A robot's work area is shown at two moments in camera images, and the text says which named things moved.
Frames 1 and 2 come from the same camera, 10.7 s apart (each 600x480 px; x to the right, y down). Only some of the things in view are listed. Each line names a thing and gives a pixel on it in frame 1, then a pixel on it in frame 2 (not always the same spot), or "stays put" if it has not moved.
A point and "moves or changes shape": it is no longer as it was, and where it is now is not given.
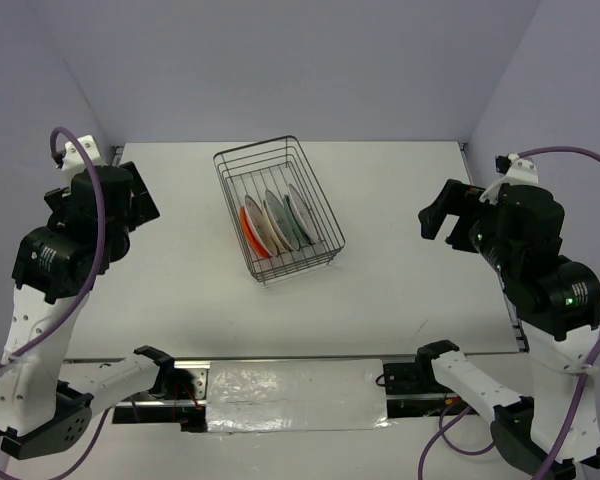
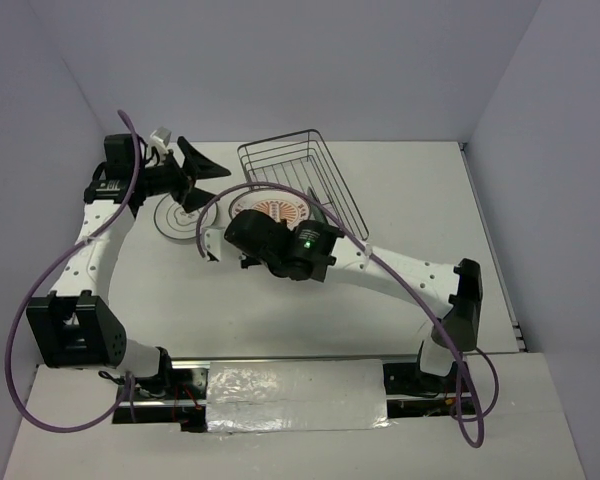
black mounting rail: (179, 395) stays put
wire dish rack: (281, 218) moves or changes shape
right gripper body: (473, 213) → (247, 259)
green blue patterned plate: (297, 227) → (318, 213)
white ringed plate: (280, 222) → (172, 220)
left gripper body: (142, 208) → (166, 179)
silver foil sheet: (296, 395) stays put
